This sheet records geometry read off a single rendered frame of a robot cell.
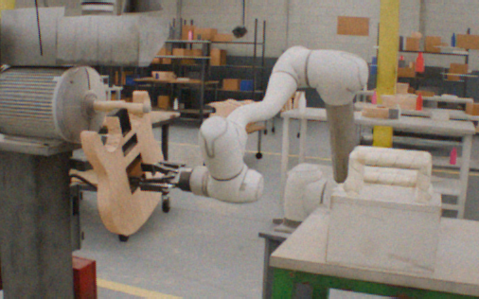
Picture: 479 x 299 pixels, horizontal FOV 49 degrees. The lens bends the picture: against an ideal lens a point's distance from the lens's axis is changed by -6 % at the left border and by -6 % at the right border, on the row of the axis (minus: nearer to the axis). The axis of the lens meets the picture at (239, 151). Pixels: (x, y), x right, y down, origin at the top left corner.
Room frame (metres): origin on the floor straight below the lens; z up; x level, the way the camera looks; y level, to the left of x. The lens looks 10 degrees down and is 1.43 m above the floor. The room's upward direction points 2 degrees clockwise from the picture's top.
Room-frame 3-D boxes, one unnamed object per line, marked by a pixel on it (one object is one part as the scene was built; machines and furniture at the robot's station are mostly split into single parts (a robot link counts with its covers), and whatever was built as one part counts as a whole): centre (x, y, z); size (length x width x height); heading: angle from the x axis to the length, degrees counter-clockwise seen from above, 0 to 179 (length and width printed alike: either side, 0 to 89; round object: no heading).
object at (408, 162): (1.29, -0.36, 1.20); 0.20 x 0.03 x 0.03; 72
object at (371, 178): (1.44, -0.41, 1.12); 0.20 x 0.03 x 0.03; 72
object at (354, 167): (1.31, -0.28, 1.15); 0.03 x 0.03 x 0.09
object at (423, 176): (1.26, -0.44, 1.15); 0.03 x 0.03 x 0.09
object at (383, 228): (1.33, -0.37, 1.02); 0.27 x 0.15 x 0.17; 73
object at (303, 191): (2.30, -0.28, 0.87); 0.18 x 0.16 x 0.22; 64
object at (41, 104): (1.86, 0.67, 1.25); 0.41 x 0.27 x 0.26; 69
